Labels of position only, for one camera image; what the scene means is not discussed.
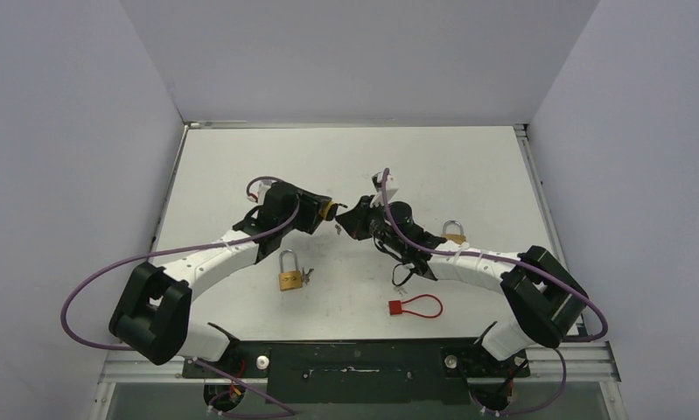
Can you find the keys beside long-shackle padlock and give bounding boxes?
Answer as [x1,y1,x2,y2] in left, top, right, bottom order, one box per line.
[301,268,314,285]

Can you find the keys near red lock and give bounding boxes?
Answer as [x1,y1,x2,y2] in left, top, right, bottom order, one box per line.
[394,285,407,297]

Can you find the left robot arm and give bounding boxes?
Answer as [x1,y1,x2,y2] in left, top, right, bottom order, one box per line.
[108,179,339,377]

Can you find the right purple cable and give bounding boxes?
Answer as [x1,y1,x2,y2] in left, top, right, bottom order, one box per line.
[381,168,609,417]

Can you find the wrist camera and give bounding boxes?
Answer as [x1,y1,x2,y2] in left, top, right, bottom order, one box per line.
[247,178,276,204]
[370,171,400,208]

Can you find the brass padlock short shackle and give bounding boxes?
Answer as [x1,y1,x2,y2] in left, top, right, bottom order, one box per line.
[441,220,466,244]

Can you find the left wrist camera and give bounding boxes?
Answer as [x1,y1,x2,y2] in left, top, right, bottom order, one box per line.
[247,178,276,204]

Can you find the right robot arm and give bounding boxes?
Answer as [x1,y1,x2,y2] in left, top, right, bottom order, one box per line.
[336,196,587,375]

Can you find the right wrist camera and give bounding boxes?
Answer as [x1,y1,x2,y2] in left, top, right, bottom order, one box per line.
[370,171,400,208]

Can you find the red cable lock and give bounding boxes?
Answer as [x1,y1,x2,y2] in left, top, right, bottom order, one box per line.
[387,293,444,319]

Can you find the yellow black padlock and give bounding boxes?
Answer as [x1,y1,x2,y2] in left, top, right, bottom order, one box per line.
[318,200,347,221]

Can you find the brass padlock long shackle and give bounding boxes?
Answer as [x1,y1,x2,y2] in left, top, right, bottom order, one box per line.
[278,249,303,292]

